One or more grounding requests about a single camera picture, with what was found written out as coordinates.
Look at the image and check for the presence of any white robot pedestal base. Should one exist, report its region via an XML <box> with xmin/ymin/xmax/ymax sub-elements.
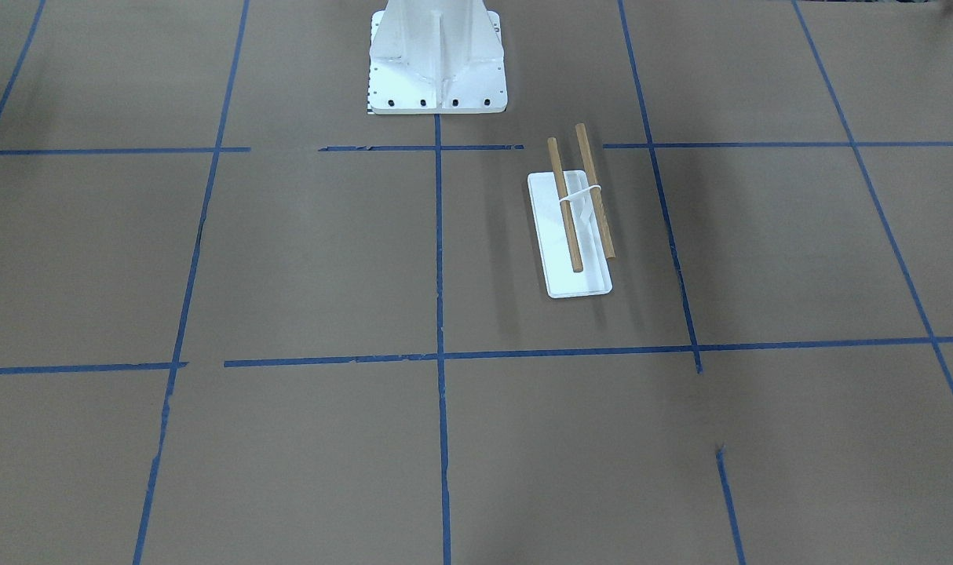
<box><xmin>367</xmin><ymin>1</ymin><xmax>509</xmax><ymax>115</ymax></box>

